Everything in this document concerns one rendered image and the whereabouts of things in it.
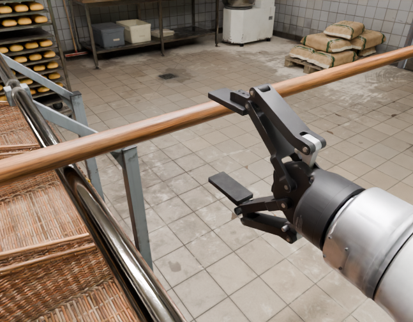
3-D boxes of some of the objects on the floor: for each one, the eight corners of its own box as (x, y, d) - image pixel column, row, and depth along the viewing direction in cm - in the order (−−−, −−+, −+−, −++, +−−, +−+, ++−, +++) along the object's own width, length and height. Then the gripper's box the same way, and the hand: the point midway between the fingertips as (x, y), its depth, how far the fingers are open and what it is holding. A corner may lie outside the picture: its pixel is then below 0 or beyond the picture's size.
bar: (206, 615, 82) (207, 465, 18) (63, 273, 169) (-24, 37, 104) (290, 510, 98) (455, 228, 33) (120, 246, 184) (74, 25, 120)
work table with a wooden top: (95, 69, 450) (81, -3, 401) (76, 57, 505) (62, -8, 455) (220, 46, 557) (221, -13, 508) (194, 38, 612) (193, -17, 563)
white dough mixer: (234, 49, 541) (239, -44, 468) (213, 42, 580) (214, -45, 508) (274, 41, 586) (283, -46, 513) (251, 36, 625) (257, -46, 553)
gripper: (355, 117, 23) (191, 53, 38) (302, 317, 37) (196, 213, 52) (408, 94, 27) (240, 43, 42) (342, 283, 41) (232, 195, 55)
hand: (220, 140), depth 46 cm, fingers open, 13 cm apart
